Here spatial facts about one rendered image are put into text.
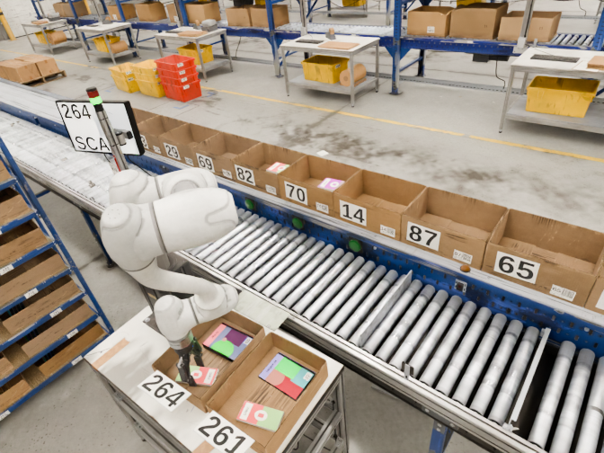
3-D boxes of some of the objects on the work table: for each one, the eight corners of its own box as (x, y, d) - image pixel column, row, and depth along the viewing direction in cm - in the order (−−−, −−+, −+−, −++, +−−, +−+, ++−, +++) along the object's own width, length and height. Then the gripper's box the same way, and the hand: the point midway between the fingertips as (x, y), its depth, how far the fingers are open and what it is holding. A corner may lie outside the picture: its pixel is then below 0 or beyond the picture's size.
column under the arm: (177, 346, 179) (154, 294, 159) (142, 322, 193) (117, 271, 173) (219, 307, 195) (202, 256, 175) (184, 288, 209) (164, 238, 189)
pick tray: (210, 419, 150) (203, 404, 144) (273, 344, 174) (270, 330, 168) (269, 462, 136) (264, 448, 130) (329, 375, 160) (327, 359, 154)
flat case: (296, 402, 152) (296, 400, 151) (258, 377, 162) (257, 376, 161) (316, 375, 160) (315, 372, 159) (279, 353, 170) (279, 350, 169)
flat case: (235, 363, 166) (235, 361, 166) (202, 345, 176) (201, 343, 175) (255, 340, 175) (255, 337, 174) (223, 324, 184) (222, 321, 183)
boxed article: (183, 367, 170) (182, 364, 169) (219, 370, 166) (218, 368, 165) (175, 382, 164) (174, 380, 163) (212, 387, 160) (211, 385, 159)
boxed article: (277, 433, 143) (276, 430, 142) (236, 421, 148) (235, 418, 147) (284, 413, 149) (284, 411, 148) (245, 402, 154) (244, 400, 153)
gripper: (183, 318, 160) (199, 353, 173) (159, 363, 144) (178, 398, 157) (201, 319, 158) (215, 355, 172) (179, 365, 142) (195, 401, 156)
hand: (195, 372), depth 163 cm, fingers open, 8 cm apart
